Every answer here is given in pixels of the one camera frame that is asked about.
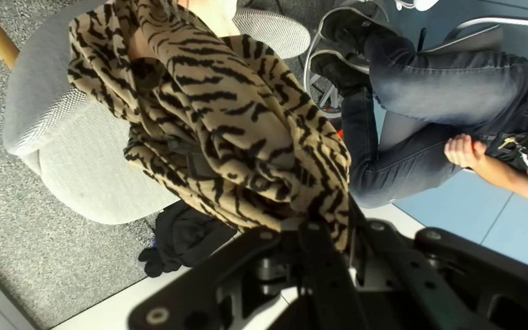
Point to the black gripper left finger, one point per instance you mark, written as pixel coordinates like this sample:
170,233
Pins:
331,280

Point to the person bare hand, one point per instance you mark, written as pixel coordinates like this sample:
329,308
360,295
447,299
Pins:
465,150

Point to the tiger print cloth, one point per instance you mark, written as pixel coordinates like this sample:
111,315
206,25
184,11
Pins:
228,121

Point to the grey upholstered chair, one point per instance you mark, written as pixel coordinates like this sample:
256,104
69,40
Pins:
82,170

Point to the person legs blue jeans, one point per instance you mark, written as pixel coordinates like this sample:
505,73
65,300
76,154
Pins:
448,79

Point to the white plastic storage box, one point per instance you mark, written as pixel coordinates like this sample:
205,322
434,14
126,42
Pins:
106,311

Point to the person bare forearm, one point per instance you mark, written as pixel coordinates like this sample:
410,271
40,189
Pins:
522,179

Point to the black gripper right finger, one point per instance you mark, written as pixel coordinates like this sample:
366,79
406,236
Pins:
399,280

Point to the black shoe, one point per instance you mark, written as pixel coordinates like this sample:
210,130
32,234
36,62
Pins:
338,73
357,29

